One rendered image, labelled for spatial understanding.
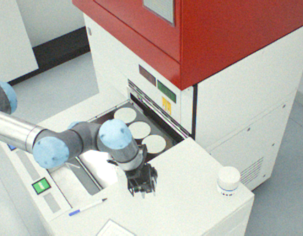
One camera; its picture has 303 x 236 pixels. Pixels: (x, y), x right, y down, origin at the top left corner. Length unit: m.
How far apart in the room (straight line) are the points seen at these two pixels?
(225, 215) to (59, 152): 0.62
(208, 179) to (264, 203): 1.17
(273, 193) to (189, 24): 1.63
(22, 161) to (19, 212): 1.09
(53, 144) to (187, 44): 0.53
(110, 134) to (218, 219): 0.51
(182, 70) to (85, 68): 2.32
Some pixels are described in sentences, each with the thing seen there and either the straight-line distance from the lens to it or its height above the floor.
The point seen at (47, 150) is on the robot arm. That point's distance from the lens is 0.90.
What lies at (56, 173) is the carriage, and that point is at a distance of 1.55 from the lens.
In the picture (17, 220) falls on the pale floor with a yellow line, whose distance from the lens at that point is 2.56.
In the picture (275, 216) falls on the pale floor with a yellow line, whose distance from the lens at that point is 2.46.
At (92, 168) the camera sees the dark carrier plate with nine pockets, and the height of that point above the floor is 0.90.
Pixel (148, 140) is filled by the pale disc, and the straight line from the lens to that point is 1.55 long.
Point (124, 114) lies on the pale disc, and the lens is 1.67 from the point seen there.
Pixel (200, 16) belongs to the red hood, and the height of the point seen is 1.48.
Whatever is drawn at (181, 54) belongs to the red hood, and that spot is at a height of 1.38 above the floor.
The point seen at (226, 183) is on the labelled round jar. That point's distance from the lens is 1.24.
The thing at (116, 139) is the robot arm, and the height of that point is 1.38.
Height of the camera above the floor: 2.07
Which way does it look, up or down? 46 degrees down
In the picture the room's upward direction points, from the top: 5 degrees counter-clockwise
